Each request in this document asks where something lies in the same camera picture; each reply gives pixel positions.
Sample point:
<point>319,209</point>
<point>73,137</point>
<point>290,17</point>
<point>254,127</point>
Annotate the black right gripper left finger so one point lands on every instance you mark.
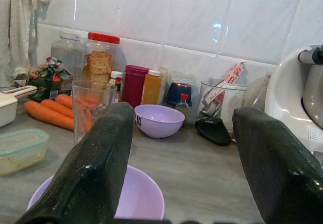
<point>96,158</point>

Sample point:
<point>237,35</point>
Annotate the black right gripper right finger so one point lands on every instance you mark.
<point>277,173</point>

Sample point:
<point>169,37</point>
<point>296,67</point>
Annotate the clear drinking glass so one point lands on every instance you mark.
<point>83,113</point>

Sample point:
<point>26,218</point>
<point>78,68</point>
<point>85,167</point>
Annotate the lilac plastic bowl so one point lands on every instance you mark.
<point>141,198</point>
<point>161,123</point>

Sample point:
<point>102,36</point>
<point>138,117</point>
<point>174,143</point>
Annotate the orange carrot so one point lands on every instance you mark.
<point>56,108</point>
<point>64,100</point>
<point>48,115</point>

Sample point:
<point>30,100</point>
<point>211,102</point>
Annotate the glass container with teal lid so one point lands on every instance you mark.
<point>20,150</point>

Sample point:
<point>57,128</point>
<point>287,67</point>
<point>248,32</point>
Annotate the black rounded plastic object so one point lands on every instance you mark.
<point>212,132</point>

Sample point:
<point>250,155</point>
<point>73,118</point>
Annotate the white kitchen cooking machine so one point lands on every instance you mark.
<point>285,95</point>

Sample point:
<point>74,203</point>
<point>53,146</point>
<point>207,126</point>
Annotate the magenta plastic canister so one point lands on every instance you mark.
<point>133,87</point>

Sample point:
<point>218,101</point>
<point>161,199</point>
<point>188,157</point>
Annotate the clear plastic measuring jug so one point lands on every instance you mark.
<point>234,100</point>

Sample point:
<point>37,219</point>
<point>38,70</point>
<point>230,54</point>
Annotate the orange squeeze bottle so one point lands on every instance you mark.
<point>151,87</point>

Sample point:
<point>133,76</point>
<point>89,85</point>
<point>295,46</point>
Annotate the packaged bread bag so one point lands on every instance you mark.
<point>45,80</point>

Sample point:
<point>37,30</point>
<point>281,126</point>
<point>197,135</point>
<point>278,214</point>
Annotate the small red-capped bottle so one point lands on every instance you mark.
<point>182,108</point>

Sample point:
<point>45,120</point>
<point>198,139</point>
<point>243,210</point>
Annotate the white grater with red blade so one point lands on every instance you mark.
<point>7,108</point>

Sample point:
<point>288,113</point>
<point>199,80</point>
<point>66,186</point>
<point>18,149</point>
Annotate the dark blue jar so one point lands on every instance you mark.
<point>176,92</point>

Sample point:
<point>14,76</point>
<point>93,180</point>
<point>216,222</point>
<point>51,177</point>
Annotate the clear jar with clear lid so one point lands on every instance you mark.
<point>65,55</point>

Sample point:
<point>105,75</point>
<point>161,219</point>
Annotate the pink printed wrap roll box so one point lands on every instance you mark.
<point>234,72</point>

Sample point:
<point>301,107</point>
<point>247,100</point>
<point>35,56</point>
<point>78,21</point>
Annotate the clear plastic food pack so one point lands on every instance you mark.
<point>181,77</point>

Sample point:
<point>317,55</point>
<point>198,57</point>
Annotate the cracker jar with red lid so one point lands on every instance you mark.
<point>103,38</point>

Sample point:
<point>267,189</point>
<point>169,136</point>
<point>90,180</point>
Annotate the grey hanging towel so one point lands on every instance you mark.
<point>15,32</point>

